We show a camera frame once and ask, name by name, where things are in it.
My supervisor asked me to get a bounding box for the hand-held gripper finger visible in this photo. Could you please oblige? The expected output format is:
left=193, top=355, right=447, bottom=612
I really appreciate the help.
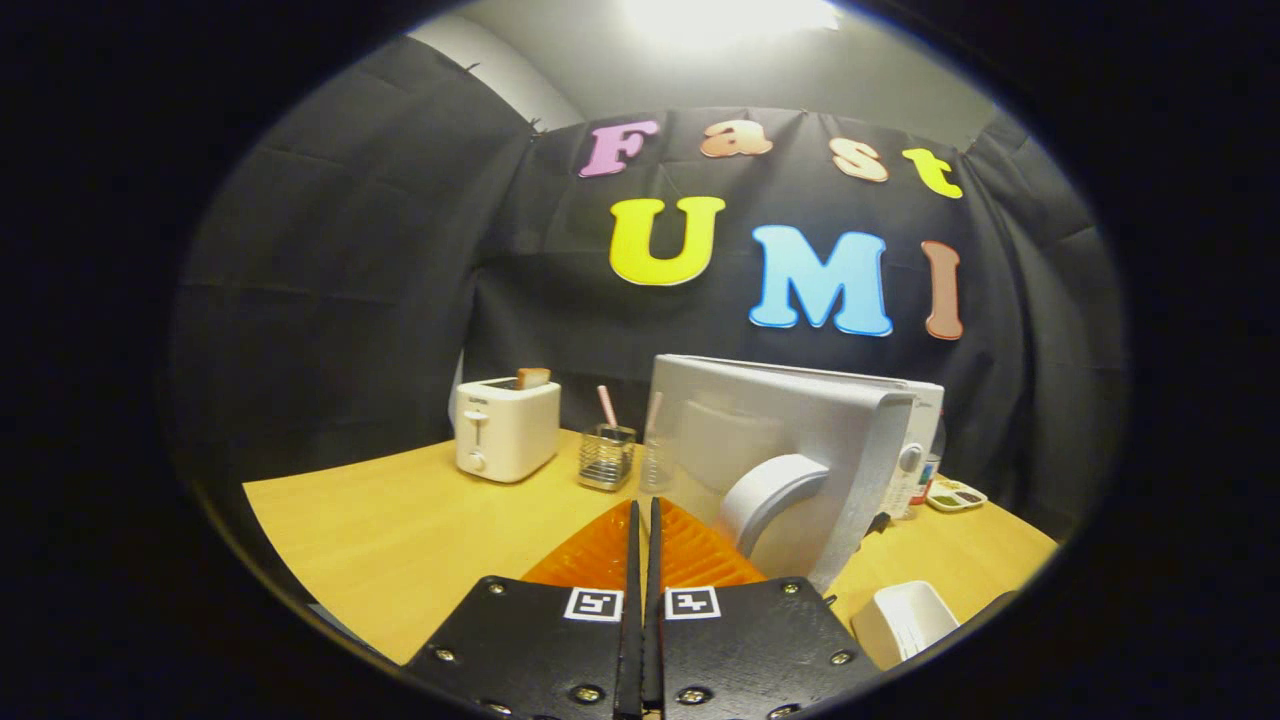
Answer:
left=405, top=498, right=643, bottom=720
left=645, top=496, right=883, bottom=720

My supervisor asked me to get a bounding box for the white microwave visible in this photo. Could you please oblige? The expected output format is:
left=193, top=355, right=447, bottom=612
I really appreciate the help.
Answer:
left=648, top=353, right=946, bottom=594

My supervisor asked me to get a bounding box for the clear glass cup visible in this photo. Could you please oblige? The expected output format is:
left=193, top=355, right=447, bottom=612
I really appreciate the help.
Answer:
left=640, top=435, right=673, bottom=494

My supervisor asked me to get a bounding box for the white toaster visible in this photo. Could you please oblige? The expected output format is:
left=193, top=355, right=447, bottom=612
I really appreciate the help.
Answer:
left=455, top=376, right=562, bottom=484

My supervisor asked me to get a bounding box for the white rectangular dish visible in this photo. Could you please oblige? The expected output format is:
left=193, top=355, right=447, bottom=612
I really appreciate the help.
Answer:
left=851, top=580, right=961, bottom=671

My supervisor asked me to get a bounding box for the white divided condiment dish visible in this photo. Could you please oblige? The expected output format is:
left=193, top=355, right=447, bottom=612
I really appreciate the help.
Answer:
left=925, top=478, right=989, bottom=513

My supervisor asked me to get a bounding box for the black backdrop cloth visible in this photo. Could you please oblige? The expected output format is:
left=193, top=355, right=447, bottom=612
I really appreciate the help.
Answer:
left=170, top=35, right=1129, bottom=531

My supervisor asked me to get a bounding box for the large ceiling light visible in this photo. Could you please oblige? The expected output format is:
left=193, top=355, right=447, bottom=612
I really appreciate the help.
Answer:
left=620, top=0, right=841, bottom=46

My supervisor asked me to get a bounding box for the wire-wrapped glass cup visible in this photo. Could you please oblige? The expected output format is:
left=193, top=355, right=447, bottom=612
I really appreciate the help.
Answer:
left=578, top=424, right=637, bottom=492

